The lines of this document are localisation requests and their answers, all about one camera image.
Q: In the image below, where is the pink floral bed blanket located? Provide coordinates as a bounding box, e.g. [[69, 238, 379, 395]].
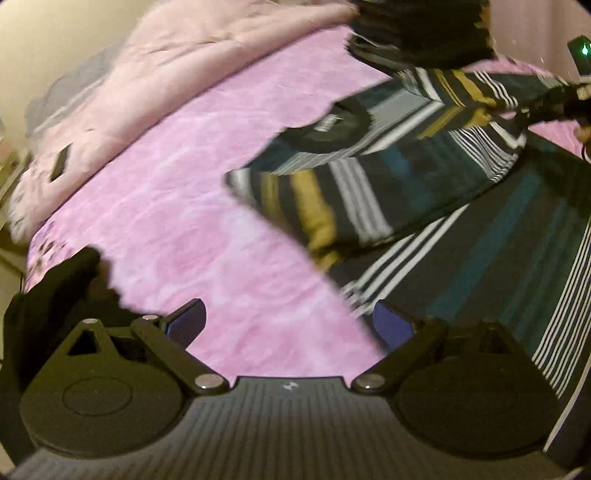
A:
[[25, 25, 591, 380]]

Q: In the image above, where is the small dark flat device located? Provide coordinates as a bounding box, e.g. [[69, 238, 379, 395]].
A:
[[48, 144, 75, 182]]

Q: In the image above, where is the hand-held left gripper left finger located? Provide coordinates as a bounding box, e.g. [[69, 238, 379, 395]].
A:
[[67, 298, 230, 396]]

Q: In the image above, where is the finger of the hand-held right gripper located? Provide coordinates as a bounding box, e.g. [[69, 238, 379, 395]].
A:
[[521, 83, 591, 124]]

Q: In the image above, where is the grey pillow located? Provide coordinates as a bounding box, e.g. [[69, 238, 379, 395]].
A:
[[24, 52, 122, 138]]

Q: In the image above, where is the striped knit shirt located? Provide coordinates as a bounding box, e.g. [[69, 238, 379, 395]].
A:
[[225, 67, 591, 455]]

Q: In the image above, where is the black ribbed knit cloth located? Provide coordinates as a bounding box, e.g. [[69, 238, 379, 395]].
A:
[[345, 0, 498, 72]]

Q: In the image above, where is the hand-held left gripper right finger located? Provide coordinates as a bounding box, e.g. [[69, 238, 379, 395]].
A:
[[351, 300, 515, 396]]

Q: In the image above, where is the light pink comforter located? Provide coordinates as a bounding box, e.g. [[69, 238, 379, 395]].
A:
[[7, 0, 358, 241]]

